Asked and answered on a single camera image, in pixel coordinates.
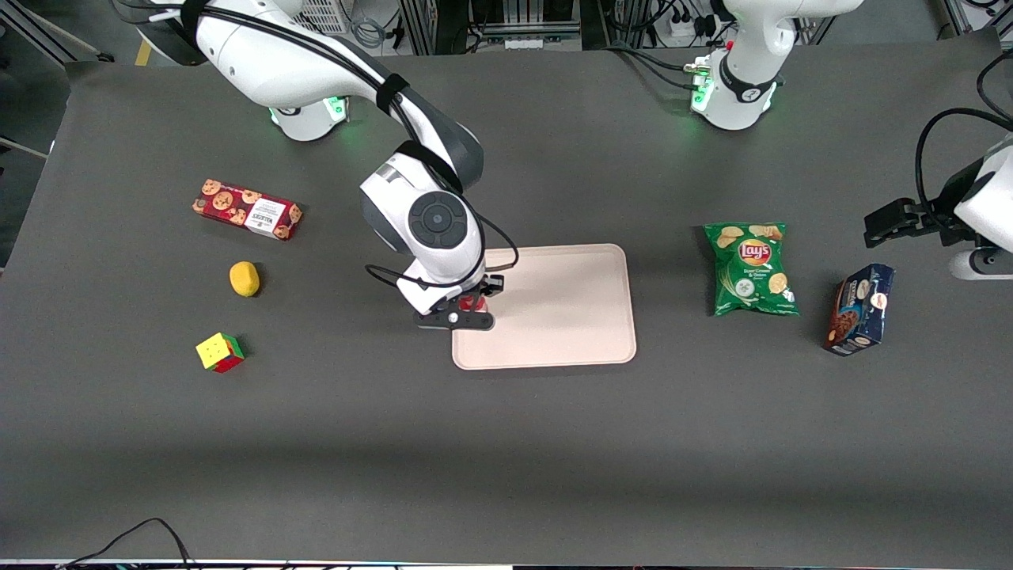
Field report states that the beige plastic tray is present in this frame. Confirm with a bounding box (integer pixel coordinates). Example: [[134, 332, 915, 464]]
[[451, 243, 638, 371]]

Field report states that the dark blue cookie box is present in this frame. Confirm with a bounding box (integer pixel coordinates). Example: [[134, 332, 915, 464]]
[[823, 263, 896, 357]]

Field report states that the green chips bag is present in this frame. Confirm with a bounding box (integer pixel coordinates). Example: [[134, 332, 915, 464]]
[[703, 222, 800, 317]]

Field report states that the yellow lemon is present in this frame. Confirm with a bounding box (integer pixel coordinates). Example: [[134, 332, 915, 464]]
[[229, 260, 261, 298]]

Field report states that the red cookie box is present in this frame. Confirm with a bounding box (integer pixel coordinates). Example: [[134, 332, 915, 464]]
[[192, 179, 304, 241]]

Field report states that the colourful puzzle cube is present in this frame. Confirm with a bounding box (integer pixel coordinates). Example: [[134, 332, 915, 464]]
[[195, 332, 246, 374]]

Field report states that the white power strip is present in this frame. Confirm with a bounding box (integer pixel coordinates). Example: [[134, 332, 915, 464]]
[[667, 8, 718, 45]]

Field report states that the white vented box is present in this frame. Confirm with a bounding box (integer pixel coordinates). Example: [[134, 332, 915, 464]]
[[305, 0, 350, 35]]

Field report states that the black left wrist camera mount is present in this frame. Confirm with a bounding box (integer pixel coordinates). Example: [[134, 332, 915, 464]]
[[922, 158, 986, 248]]

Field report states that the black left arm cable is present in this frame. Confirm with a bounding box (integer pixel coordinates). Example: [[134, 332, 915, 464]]
[[977, 49, 1013, 124], [915, 108, 1013, 230]]

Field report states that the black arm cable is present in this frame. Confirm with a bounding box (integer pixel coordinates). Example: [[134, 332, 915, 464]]
[[111, 0, 521, 290], [977, 49, 1013, 124], [915, 108, 1013, 230]]

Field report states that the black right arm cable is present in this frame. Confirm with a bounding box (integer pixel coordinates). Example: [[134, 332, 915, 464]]
[[111, 0, 521, 290]]

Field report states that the grey coiled cable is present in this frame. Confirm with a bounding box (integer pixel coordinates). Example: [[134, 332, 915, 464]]
[[348, 14, 389, 51]]

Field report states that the black left base cable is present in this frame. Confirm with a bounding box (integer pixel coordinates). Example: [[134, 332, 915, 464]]
[[605, 44, 709, 93]]

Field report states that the aluminium profile frame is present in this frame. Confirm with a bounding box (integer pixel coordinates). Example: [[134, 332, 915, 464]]
[[400, 0, 587, 56]]

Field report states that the thin black cable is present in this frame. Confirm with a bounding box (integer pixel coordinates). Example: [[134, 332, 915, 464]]
[[55, 518, 195, 570]]

